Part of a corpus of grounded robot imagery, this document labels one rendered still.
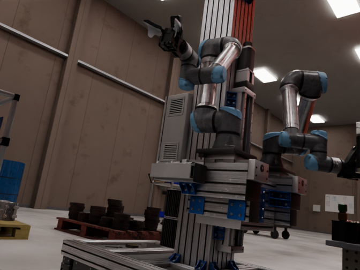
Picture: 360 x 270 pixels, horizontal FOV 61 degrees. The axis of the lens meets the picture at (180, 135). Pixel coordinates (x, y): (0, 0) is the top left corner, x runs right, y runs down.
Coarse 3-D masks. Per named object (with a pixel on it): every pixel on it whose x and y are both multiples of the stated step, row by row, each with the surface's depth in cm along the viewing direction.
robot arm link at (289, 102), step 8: (296, 72) 164; (288, 80) 163; (296, 80) 163; (280, 88) 165; (288, 88) 161; (296, 88) 162; (288, 96) 158; (296, 96) 160; (288, 104) 156; (296, 104) 156; (288, 112) 153; (296, 112) 153; (288, 120) 151; (296, 120) 151; (288, 128) 148; (296, 128) 148; (280, 136) 148; (288, 136) 145; (296, 136) 145; (304, 136) 145; (280, 144) 148; (288, 144) 146; (296, 144) 145; (304, 144) 144
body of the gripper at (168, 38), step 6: (168, 30) 128; (162, 36) 128; (168, 36) 127; (180, 36) 130; (162, 42) 127; (168, 42) 127; (174, 42) 126; (180, 42) 130; (186, 42) 136; (162, 48) 131; (168, 48) 130; (174, 48) 130; (180, 48) 134; (186, 48) 135; (174, 54) 133; (180, 54) 134
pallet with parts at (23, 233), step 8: (0, 200) 350; (0, 208) 330; (8, 208) 331; (16, 208) 335; (0, 216) 327; (8, 216) 330; (16, 216) 338; (0, 224) 297; (8, 224) 303; (16, 224) 308; (24, 224) 315; (0, 232) 327; (8, 232) 332; (16, 232) 307; (24, 232) 312
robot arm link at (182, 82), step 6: (186, 66) 140; (192, 66) 141; (180, 72) 142; (186, 72) 139; (192, 72) 138; (180, 78) 140; (186, 78) 139; (192, 78) 138; (198, 78) 137; (180, 84) 140; (186, 84) 138; (192, 84) 140; (198, 84) 140; (186, 90) 144
